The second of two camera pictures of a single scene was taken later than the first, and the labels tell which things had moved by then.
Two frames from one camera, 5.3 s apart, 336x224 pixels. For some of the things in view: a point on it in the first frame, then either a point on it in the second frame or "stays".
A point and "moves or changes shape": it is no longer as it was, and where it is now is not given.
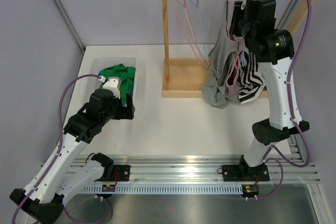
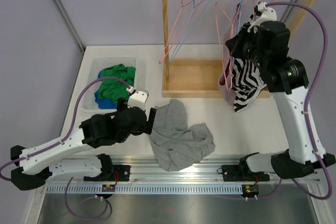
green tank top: (126, 75) stays
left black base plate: (121, 173) stays
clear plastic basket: (101, 63) stays
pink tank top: (232, 85) → (225, 81)
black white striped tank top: (251, 83) moves or changes shape
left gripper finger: (130, 107) → (150, 123)
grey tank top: (215, 91) → (177, 146)
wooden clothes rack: (185, 78) stays
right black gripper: (237, 13) → (238, 42)
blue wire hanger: (196, 5) → (197, 2)
